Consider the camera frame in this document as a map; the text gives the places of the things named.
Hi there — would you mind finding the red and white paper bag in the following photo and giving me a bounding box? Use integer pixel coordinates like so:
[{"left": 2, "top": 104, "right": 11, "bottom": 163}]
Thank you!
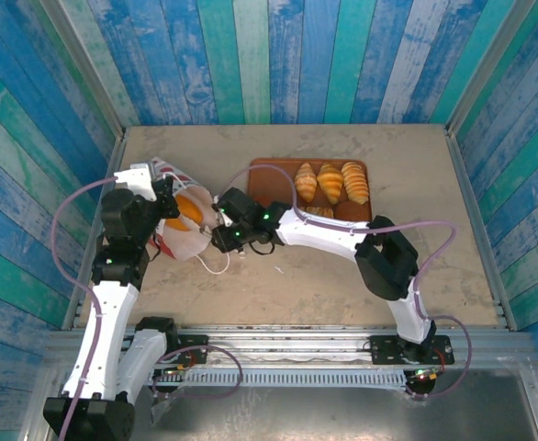
[{"left": 148, "top": 155, "right": 231, "bottom": 276}]

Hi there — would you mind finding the small fake croissant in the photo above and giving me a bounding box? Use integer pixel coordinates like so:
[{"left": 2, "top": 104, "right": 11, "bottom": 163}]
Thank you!
[{"left": 301, "top": 205, "right": 335, "bottom": 220}]

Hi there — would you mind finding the striped spiral fake bread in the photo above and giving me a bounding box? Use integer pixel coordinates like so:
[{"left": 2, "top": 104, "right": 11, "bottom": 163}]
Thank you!
[{"left": 341, "top": 160, "right": 371, "bottom": 206}]

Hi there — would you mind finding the brown rectangular tray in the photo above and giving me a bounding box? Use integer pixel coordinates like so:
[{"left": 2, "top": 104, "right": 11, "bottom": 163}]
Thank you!
[{"left": 248, "top": 157, "right": 374, "bottom": 224}]

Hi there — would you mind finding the small circuit board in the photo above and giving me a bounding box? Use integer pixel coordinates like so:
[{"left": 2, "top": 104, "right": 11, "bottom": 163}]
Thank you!
[
  {"left": 153, "top": 365, "right": 192, "bottom": 385},
  {"left": 409, "top": 366, "right": 445, "bottom": 383}
]

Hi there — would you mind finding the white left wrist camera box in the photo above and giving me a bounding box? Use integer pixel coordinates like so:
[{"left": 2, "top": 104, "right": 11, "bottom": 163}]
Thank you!
[{"left": 113, "top": 163, "right": 158, "bottom": 201}]

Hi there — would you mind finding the aluminium table side rail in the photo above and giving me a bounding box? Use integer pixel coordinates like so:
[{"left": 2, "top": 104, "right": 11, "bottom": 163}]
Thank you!
[
  {"left": 445, "top": 126, "right": 519, "bottom": 332},
  {"left": 61, "top": 130, "right": 128, "bottom": 331}
]

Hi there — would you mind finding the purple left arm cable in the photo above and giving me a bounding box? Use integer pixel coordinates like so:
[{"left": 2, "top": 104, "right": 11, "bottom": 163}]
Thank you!
[{"left": 50, "top": 176, "right": 243, "bottom": 441}]

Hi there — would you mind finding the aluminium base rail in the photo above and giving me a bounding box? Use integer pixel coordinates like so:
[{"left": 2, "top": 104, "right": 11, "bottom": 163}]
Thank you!
[{"left": 48, "top": 322, "right": 538, "bottom": 371}]

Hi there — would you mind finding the aluminium corner post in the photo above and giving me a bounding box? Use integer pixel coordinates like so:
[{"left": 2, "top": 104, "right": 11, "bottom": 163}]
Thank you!
[
  {"left": 39, "top": 0, "right": 126, "bottom": 139},
  {"left": 446, "top": 0, "right": 527, "bottom": 134}
]

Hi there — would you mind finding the white slotted cable duct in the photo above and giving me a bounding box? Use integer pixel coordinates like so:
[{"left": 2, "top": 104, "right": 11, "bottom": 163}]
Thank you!
[{"left": 144, "top": 366, "right": 410, "bottom": 392}]

